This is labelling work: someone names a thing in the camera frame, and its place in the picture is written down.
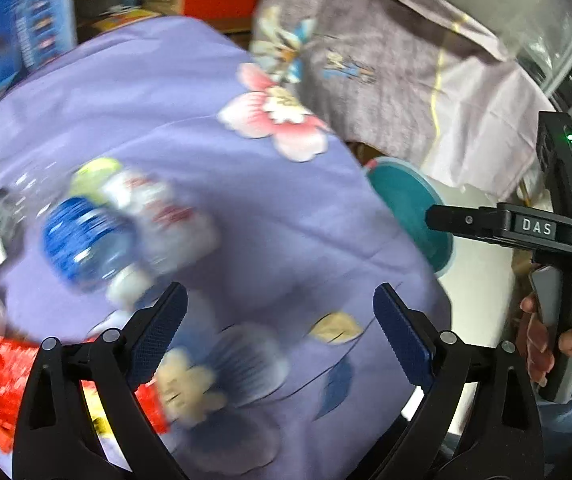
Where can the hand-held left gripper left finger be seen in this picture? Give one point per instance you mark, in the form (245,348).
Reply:
(158,330)

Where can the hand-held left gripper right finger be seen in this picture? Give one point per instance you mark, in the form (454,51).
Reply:
(402,332)

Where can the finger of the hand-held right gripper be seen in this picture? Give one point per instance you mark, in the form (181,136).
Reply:
(466,222)

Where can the clear bottle with blue label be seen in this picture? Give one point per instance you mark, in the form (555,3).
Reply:
(85,245)

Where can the white cup with green rim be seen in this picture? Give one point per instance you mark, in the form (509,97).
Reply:
(165,210)

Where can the person's right forearm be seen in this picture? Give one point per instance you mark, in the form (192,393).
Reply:
(571,405)

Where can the purple floral blanket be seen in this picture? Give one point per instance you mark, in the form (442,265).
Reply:
(241,200)

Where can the grey floral cloth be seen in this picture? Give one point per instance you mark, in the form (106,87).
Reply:
(366,35)

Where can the blue toy box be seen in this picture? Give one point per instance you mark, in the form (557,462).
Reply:
(10,25)

